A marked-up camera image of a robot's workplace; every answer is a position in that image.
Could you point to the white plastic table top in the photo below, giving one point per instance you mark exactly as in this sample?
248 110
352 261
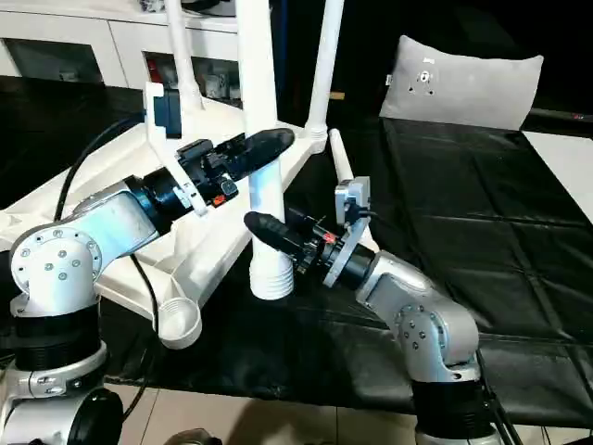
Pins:
208 222

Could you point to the white plastic table leg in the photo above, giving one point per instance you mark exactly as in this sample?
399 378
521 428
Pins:
183 51
324 60
340 153
259 69

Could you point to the small brown tag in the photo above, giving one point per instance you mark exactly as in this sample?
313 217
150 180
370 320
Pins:
337 95

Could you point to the black table mat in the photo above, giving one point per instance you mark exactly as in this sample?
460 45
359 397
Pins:
463 208

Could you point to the white glass-door cabinet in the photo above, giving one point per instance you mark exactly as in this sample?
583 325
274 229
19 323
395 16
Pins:
69 41

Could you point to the grey pillow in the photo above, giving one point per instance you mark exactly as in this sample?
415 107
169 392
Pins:
463 88

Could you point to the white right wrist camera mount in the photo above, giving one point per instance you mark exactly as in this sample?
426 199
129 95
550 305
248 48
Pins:
352 204

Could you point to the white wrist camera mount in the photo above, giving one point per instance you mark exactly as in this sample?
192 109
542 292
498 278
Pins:
352 204
162 120

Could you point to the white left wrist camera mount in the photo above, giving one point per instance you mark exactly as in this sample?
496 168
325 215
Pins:
162 120

